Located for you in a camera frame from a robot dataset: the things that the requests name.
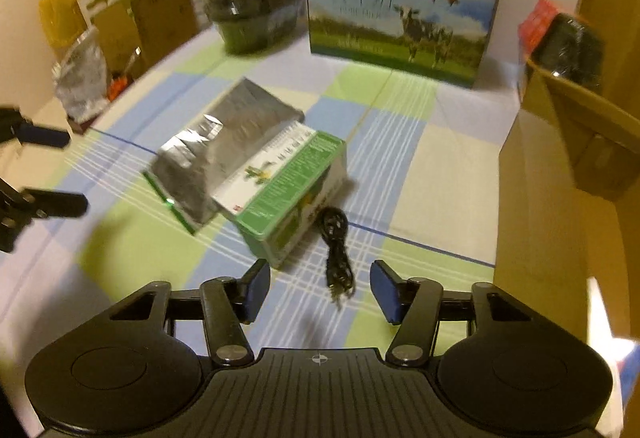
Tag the yellow plastic bag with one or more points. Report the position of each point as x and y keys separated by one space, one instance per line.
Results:
x=65 y=2

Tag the blue milk carton cow print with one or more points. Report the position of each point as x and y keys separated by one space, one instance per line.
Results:
x=375 y=17

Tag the closed brown cardboard box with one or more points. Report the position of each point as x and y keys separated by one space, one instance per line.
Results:
x=160 y=17

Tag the brown cardboard box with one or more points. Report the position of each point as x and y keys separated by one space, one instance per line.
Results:
x=550 y=193
x=160 y=17

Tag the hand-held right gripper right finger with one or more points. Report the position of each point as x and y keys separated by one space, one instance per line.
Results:
x=386 y=290

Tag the green and white box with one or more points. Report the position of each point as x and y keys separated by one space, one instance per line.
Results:
x=285 y=198

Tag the crumpled silver foil bag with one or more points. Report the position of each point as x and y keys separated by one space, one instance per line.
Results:
x=82 y=77

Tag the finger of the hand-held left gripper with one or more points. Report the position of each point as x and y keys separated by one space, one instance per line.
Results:
x=55 y=205
x=42 y=135

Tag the small orange object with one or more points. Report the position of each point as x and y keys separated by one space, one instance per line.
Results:
x=117 y=86

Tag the dark green wrapped jar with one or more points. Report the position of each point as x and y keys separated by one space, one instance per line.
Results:
x=250 y=12

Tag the checked cloth covered desktop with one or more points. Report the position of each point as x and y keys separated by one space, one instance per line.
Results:
x=425 y=167

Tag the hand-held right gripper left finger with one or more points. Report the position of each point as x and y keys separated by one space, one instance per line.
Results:
x=255 y=290

